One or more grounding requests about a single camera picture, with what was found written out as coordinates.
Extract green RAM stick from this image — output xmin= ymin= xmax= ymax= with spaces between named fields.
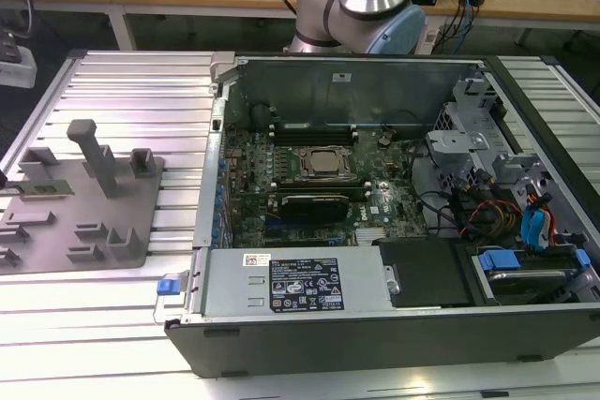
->
xmin=0 ymin=179 xmax=76 ymax=199

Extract black RAM slot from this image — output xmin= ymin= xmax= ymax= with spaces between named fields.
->
xmin=273 ymin=133 xmax=357 ymax=141
xmin=273 ymin=138 xmax=357 ymax=146
xmin=274 ymin=178 xmax=371 ymax=185
xmin=273 ymin=127 xmax=357 ymax=135
xmin=273 ymin=123 xmax=357 ymax=130

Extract grey parts rack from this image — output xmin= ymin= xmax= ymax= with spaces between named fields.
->
xmin=0 ymin=117 xmax=169 ymax=275

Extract white power strip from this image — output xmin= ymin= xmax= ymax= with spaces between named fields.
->
xmin=0 ymin=27 xmax=38 ymax=90

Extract silver power supply with label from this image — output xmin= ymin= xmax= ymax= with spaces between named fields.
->
xmin=187 ymin=245 xmax=399 ymax=321

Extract metal CPU socket cover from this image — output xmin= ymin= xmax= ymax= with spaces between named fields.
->
xmin=293 ymin=145 xmax=361 ymax=182

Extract black graphics card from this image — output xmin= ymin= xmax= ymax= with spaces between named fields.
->
xmin=279 ymin=192 xmax=352 ymax=225

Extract silver-topped CPU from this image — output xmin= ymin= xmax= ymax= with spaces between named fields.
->
xmin=311 ymin=151 xmax=341 ymax=172

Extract black and grey PC case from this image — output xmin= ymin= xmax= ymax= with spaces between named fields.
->
xmin=154 ymin=50 xmax=600 ymax=380

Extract silver chipset heatsink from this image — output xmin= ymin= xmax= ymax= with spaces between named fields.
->
xmin=354 ymin=226 xmax=391 ymax=245

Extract green motherboard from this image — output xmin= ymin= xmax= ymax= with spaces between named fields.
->
xmin=219 ymin=121 xmax=430 ymax=251

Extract black plastic shroud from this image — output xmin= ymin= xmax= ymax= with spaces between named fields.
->
xmin=378 ymin=236 xmax=472 ymax=310

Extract silver metal drive cage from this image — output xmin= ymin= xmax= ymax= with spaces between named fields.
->
xmin=424 ymin=76 xmax=559 ymax=214

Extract blue disk carrier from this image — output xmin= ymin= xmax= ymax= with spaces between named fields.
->
xmin=475 ymin=245 xmax=592 ymax=279

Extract dark hard disk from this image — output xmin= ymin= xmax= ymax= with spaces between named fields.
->
xmin=485 ymin=268 xmax=576 ymax=305

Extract black cable bundle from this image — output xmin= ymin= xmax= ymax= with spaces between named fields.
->
xmin=407 ymin=109 xmax=493 ymax=237

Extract orange and yellow power wires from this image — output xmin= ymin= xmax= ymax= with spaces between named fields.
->
xmin=461 ymin=197 xmax=524 ymax=238

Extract blue flat data cable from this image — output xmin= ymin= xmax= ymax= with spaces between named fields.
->
xmin=518 ymin=200 xmax=559 ymax=256

